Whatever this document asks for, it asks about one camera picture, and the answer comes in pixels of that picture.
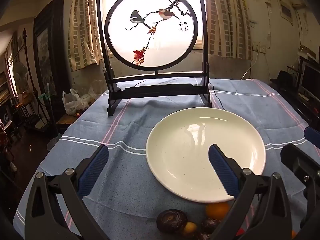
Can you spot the black hat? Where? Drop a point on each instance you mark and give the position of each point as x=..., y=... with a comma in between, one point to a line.
x=283, y=78

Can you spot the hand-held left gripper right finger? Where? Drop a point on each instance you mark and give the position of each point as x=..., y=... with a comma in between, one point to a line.
x=222, y=170

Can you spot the white wall vent box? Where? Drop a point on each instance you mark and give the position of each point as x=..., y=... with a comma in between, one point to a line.
x=286, y=11

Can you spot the round bird painting table screen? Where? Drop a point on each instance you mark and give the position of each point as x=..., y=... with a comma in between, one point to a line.
x=155, y=45

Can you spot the standing fan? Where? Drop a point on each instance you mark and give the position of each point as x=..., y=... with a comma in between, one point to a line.
x=20, y=76

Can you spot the clear plastic bag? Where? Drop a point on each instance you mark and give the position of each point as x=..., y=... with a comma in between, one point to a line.
x=95, y=93

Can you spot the smooth yellow-orange citrus fruit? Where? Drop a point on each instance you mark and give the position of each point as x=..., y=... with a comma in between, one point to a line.
x=217, y=210

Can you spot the computer monitor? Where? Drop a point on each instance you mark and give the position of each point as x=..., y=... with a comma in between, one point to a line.
x=311, y=80

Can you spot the dark framed painting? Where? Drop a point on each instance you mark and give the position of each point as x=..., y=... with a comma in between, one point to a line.
x=46, y=55

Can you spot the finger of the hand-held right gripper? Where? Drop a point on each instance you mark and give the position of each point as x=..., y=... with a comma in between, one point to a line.
x=312, y=135
x=297, y=160

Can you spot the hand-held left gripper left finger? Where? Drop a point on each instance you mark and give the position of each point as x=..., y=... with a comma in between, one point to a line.
x=93, y=170

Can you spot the blue striped tablecloth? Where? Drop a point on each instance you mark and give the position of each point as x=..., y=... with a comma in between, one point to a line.
x=125, y=130

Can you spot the white plastic bag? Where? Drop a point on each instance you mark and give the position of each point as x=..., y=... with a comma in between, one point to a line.
x=72, y=102

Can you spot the white round plate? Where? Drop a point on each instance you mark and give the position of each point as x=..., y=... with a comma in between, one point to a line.
x=187, y=142

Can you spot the wall socket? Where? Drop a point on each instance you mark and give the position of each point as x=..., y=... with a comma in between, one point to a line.
x=258, y=48

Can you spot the small yellow kumquat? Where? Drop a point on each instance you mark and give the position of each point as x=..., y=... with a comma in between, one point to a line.
x=189, y=228

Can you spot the striped checked curtain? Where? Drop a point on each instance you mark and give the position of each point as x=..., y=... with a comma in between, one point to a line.
x=227, y=20
x=82, y=30

